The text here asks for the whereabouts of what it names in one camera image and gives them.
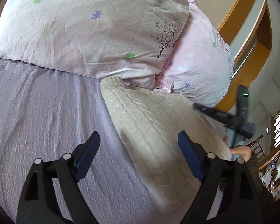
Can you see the person's right hand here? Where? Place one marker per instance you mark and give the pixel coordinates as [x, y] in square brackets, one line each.
[242, 152]

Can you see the white floral pillow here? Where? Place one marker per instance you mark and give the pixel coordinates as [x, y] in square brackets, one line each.
[84, 28]

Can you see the lavender bed sheet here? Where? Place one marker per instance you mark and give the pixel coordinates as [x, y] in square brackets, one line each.
[37, 112]

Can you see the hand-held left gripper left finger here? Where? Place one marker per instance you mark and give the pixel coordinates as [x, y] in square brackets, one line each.
[87, 154]

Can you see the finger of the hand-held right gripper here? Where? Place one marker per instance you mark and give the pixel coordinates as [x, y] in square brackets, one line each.
[211, 113]

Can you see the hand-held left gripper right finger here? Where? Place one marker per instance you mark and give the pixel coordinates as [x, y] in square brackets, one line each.
[189, 154]

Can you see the wooden chair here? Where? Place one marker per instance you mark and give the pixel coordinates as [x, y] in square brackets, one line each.
[257, 148]

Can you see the pink floral pillow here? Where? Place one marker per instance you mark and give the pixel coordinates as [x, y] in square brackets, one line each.
[200, 63]

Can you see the cluttered wooden shelf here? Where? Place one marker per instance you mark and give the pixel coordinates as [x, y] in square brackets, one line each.
[276, 170]

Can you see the wooden headboard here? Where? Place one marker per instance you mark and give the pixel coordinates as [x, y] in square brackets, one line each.
[254, 58]

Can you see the person's right forearm dark sleeve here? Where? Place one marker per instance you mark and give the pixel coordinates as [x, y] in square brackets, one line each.
[270, 203]

